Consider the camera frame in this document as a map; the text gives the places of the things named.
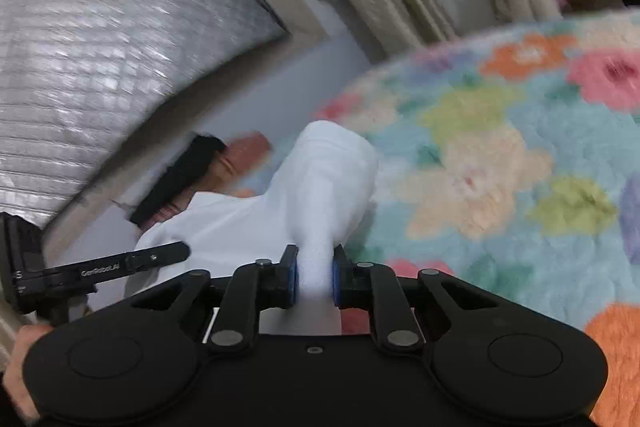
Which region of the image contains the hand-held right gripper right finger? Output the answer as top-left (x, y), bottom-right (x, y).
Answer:
top-left (332, 243), bottom-right (501, 350)

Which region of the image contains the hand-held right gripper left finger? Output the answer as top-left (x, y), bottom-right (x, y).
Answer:
top-left (131, 244), bottom-right (300, 354)

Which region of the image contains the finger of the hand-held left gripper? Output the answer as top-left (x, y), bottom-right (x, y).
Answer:
top-left (125, 241), bottom-right (192, 274)

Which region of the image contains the white shirt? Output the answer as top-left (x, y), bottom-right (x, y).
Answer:
top-left (132, 120), bottom-right (379, 339)

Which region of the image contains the person's left hand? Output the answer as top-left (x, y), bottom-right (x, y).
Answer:
top-left (2, 323), bottom-right (57, 425)

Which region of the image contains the black and pink slipper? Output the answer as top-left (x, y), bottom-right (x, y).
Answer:
top-left (129, 132), bottom-right (275, 229)

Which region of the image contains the floral fleece blanket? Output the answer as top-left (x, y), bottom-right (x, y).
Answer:
top-left (235, 6), bottom-right (640, 427)

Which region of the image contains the white quilted mattress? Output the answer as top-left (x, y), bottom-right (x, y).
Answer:
top-left (0, 0), bottom-right (292, 230)

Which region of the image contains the beige wooden frame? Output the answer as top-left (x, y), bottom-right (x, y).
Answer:
top-left (42, 0), bottom-right (333, 260)

